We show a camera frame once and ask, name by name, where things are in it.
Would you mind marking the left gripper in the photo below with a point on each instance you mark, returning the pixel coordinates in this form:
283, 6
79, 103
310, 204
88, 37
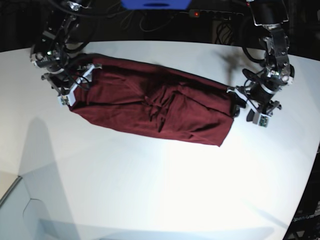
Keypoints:
241, 98

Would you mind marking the blue box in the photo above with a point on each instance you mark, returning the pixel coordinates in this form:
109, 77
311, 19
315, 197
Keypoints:
155, 4

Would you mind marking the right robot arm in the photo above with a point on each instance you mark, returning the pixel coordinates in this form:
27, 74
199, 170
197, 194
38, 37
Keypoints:
50, 51

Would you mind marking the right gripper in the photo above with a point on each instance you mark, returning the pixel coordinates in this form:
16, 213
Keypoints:
69, 80

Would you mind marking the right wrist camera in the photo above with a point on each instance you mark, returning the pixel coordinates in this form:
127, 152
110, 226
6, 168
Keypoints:
67, 99

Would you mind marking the dark red t-shirt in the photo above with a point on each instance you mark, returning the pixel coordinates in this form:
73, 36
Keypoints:
154, 101

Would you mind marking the black power strip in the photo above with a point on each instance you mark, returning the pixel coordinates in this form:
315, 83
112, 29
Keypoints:
214, 14

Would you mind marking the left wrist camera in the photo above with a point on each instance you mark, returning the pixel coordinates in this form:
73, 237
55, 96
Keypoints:
260, 119

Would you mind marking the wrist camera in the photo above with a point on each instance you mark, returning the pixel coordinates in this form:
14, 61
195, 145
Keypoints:
67, 99
260, 119

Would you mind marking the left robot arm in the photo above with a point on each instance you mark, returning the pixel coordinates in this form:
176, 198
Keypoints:
259, 88

